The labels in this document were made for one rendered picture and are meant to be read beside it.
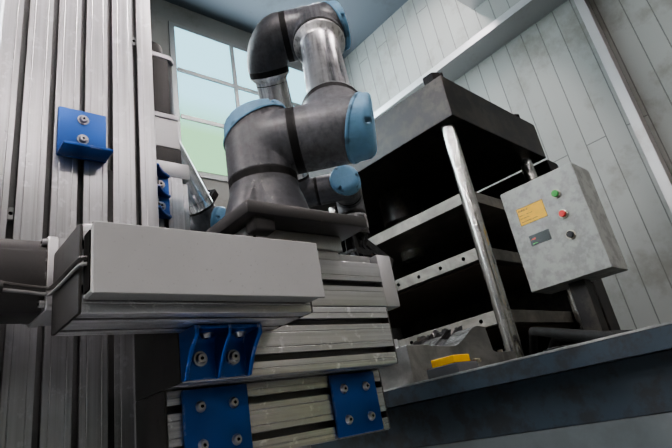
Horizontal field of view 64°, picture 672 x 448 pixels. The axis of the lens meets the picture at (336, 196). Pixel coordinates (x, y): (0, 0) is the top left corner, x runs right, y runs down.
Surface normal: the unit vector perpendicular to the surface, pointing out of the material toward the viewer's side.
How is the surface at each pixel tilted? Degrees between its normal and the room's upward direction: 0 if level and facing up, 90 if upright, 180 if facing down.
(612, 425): 90
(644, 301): 90
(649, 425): 90
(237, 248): 90
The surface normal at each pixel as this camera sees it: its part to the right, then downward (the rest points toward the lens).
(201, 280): 0.62, -0.41
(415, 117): -0.72, -0.16
